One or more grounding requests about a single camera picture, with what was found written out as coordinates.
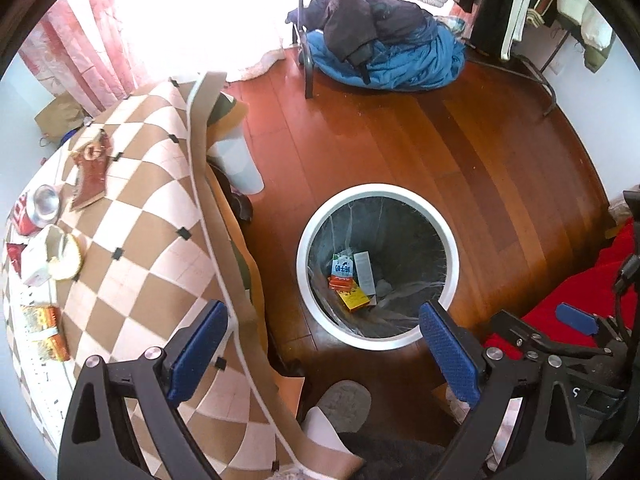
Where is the orange yellow snack bag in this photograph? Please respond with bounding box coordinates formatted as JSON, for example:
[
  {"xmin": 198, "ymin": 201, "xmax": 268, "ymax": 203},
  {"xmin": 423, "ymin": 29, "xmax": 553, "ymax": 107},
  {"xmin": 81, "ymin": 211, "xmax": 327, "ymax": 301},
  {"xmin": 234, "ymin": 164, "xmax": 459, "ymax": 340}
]
[{"xmin": 23, "ymin": 306, "xmax": 70, "ymax": 362}]

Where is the small red snack wrapper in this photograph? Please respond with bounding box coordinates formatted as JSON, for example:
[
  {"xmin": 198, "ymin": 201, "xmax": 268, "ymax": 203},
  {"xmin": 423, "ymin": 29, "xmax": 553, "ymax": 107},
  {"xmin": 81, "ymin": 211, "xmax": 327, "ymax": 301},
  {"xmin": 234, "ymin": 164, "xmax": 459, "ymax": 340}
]
[{"xmin": 6, "ymin": 243, "xmax": 26, "ymax": 274}]

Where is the brown snack bag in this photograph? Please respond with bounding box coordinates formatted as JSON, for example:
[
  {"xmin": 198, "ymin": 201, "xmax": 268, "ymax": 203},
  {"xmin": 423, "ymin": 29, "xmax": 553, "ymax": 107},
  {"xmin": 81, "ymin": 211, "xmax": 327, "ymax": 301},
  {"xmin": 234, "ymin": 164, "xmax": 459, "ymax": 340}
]
[{"xmin": 70, "ymin": 129, "xmax": 112, "ymax": 211}]

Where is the white round trash bin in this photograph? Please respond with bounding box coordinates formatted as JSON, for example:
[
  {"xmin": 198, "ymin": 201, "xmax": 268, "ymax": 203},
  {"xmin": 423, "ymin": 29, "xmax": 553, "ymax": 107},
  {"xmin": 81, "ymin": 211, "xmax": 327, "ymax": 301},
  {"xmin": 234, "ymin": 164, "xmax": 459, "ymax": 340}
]
[{"xmin": 295, "ymin": 183, "xmax": 460, "ymax": 351}]

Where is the red cloth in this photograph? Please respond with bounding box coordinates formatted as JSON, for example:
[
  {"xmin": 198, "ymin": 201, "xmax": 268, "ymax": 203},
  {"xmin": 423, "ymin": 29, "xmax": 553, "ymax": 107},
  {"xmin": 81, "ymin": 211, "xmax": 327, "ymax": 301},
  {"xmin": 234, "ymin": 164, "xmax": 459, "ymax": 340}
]
[{"xmin": 482, "ymin": 218, "xmax": 639, "ymax": 348}]

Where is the grey slipper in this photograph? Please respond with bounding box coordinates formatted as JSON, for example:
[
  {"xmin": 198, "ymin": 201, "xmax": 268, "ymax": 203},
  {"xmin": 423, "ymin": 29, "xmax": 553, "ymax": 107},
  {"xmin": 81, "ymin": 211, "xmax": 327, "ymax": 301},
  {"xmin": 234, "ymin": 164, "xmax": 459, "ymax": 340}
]
[{"xmin": 316, "ymin": 380, "xmax": 372, "ymax": 434}]

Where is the checkered brown white blanket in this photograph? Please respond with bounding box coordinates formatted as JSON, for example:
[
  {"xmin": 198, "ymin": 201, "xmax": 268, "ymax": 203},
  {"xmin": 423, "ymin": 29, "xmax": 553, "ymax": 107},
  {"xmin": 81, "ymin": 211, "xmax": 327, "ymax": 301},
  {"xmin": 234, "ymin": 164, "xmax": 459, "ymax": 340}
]
[{"xmin": 1, "ymin": 76, "xmax": 362, "ymax": 479}]

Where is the white box in bin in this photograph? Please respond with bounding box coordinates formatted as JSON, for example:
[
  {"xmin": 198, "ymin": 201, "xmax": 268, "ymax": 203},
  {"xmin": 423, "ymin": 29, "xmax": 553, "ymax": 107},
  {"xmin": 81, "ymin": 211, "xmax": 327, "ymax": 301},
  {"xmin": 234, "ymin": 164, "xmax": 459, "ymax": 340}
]
[{"xmin": 352, "ymin": 252, "xmax": 375, "ymax": 296}]

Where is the yellow red box in bin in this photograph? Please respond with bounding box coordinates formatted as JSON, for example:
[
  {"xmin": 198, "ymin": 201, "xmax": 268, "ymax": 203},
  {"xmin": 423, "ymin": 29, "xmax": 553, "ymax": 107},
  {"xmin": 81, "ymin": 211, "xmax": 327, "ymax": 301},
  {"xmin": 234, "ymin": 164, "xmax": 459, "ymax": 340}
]
[{"xmin": 328, "ymin": 276, "xmax": 370, "ymax": 312}]

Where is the red soda can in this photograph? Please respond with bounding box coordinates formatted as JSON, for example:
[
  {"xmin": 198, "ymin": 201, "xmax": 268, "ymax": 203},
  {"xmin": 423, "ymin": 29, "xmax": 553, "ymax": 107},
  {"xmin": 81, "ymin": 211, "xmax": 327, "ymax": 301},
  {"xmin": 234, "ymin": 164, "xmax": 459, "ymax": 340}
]
[{"xmin": 11, "ymin": 184, "xmax": 61, "ymax": 236}]

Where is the blue white packet in bin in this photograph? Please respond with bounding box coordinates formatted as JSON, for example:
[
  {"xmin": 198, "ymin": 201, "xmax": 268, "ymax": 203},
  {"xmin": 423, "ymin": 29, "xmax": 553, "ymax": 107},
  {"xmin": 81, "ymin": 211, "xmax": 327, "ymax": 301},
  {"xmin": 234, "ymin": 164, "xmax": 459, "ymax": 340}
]
[{"xmin": 331, "ymin": 252, "xmax": 354, "ymax": 280}]

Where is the blue lid container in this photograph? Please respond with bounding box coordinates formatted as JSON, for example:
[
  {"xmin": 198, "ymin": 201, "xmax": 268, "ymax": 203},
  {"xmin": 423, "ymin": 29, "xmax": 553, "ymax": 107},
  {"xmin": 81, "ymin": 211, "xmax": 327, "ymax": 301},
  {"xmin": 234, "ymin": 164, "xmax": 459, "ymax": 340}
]
[{"xmin": 58, "ymin": 128, "xmax": 80, "ymax": 147}]

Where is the white plastic container under bed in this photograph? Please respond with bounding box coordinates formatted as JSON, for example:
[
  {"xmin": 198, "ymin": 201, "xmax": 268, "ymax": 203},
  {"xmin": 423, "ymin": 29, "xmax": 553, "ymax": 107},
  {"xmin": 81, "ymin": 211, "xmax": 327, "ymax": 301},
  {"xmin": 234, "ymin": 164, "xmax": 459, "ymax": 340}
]
[{"xmin": 207, "ymin": 124, "xmax": 264, "ymax": 195}]

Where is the brown paper bag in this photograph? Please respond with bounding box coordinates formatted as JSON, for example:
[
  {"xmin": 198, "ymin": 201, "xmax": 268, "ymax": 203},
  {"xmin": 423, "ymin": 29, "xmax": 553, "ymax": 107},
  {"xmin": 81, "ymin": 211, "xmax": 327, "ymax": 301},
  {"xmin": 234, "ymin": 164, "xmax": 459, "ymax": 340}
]
[{"xmin": 35, "ymin": 92, "xmax": 88, "ymax": 141}]

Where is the dark jacket on pile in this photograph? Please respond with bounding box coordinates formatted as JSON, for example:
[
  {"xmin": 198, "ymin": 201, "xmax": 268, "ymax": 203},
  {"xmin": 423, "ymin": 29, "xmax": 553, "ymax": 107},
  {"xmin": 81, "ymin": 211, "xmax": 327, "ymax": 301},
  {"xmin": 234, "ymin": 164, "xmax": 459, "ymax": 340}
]
[{"xmin": 285, "ymin": 0, "xmax": 437, "ymax": 67}]

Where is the pink curtain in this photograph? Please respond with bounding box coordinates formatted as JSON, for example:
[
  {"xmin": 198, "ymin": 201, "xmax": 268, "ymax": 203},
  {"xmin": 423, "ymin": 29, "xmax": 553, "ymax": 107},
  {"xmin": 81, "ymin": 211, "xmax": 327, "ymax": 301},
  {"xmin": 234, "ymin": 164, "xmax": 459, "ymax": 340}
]
[{"xmin": 18, "ymin": 0, "xmax": 143, "ymax": 116}]

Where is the black clothes rack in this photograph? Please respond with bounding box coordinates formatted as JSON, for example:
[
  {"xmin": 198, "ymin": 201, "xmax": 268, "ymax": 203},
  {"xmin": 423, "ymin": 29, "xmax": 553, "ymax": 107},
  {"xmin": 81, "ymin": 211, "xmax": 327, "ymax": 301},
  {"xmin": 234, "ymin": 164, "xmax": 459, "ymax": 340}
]
[{"xmin": 292, "ymin": 0, "xmax": 314, "ymax": 100}]

